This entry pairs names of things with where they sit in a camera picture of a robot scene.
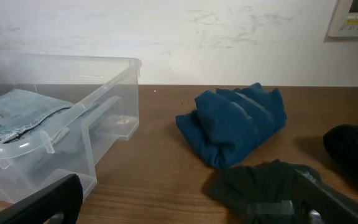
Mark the black folded garment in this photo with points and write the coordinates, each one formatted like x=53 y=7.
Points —
x=247 y=190
x=353 y=149

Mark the black folded garment near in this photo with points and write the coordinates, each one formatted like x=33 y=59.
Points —
x=247 y=190

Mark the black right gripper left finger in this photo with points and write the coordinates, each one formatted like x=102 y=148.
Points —
x=59 y=202

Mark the teal blue folded garment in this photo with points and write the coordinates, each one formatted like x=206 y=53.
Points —
x=227 y=125

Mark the clear plastic storage container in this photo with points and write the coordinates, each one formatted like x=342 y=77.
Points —
x=105 y=94

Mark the black folded garment far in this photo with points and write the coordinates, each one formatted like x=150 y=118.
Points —
x=353 y=149

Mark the white wall control panel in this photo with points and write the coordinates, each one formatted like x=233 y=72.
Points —
x=344 y=22

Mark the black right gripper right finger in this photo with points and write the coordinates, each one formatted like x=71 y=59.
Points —
x=315 y=202

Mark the light blue jeans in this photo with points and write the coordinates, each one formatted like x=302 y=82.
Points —
x=23 y=113

